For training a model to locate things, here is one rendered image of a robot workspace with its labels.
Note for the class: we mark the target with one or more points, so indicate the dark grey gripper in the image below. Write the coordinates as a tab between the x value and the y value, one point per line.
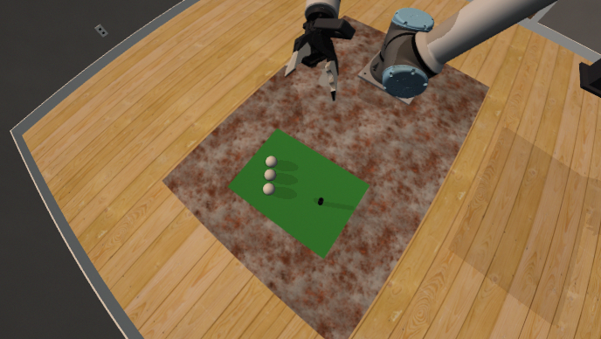
321	41

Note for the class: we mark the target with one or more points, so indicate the green golf mat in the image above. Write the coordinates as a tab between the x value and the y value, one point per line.
314	197

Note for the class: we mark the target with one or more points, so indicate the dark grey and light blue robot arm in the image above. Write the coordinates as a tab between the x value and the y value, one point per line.
403	68

